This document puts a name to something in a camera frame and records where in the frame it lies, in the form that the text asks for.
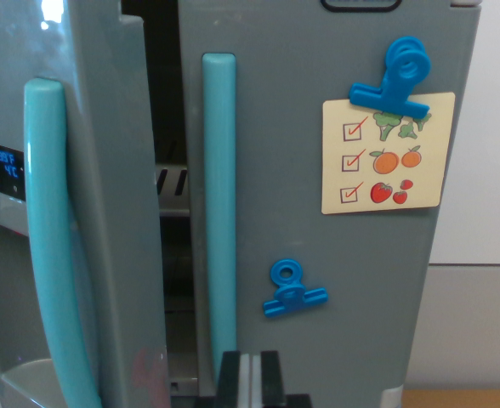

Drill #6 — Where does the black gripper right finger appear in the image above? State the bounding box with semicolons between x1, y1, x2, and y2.
252;350;287;408

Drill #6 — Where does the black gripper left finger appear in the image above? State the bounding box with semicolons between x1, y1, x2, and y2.
214;350;251;408

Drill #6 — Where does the grey toy fridge body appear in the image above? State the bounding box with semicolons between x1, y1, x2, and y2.
120;0;201;400

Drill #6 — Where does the grey fridge door with clips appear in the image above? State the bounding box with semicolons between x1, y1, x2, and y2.
176;0;484;408

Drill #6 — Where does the small blue clip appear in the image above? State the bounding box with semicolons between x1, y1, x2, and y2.
262;257;330;320

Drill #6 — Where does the cream shopping list card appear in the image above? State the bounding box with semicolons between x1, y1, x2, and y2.
321;91;457;216

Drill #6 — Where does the large blue clip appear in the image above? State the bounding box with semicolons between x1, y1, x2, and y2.
348;36;433;121

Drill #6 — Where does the teal straight door handle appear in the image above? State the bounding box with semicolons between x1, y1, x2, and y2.
201;52;237;376

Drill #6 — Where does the teal curved door handle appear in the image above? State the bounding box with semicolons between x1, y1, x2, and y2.
23;77;103;408

